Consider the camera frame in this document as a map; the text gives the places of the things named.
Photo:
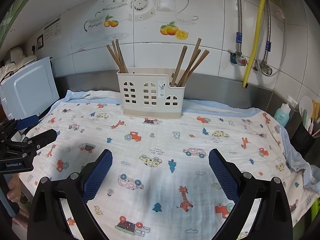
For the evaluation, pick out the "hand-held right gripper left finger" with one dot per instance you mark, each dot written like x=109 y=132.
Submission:
x=97 y=177

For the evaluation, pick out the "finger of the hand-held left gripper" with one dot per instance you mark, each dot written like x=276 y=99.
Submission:
x=42 y=138
x=27 y=122

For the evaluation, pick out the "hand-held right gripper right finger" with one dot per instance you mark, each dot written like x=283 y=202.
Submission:
x=223 y=177

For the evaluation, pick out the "cream plastic utensil holder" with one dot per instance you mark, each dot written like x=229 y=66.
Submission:
x=136 y=76

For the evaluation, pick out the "group of wooden chopsticks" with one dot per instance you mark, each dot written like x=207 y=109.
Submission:
x=120 y=62

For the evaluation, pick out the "person's left hand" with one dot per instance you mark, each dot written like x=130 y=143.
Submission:
x=14 y=187

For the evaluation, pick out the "white microwave oven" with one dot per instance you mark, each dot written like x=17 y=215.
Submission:
x=32 y=90

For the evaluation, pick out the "white rounded container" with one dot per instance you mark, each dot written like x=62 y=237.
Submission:
x=17 y=54

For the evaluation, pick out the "cartoon printed white cloth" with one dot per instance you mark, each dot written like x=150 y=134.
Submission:
x=162 y=140

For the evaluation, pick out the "teal pump soap bottle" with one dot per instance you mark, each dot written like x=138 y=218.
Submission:
x=281 y=116

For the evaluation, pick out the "black utensil container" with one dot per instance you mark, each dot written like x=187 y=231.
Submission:
x=301 y=140

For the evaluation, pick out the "green plastic rack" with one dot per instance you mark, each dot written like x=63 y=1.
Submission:
x=316 y=212

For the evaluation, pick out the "pink toothbrush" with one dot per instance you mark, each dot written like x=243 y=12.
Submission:
x=311 y=126

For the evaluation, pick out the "white rice paddle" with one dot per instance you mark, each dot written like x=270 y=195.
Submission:
x=305 y=105

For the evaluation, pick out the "yellow bottle brush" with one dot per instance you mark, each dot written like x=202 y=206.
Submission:
x=316 y=110

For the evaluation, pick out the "metal angle valve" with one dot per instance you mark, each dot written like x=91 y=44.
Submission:
x=265 y=68

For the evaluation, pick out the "white wall socket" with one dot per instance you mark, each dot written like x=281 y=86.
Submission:
x=34 y=50

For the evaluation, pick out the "black wall socket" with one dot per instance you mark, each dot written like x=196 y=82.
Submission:
x=40 y=42

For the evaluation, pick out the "wall notice sticker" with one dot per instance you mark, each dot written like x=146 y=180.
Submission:
x=52 y=30

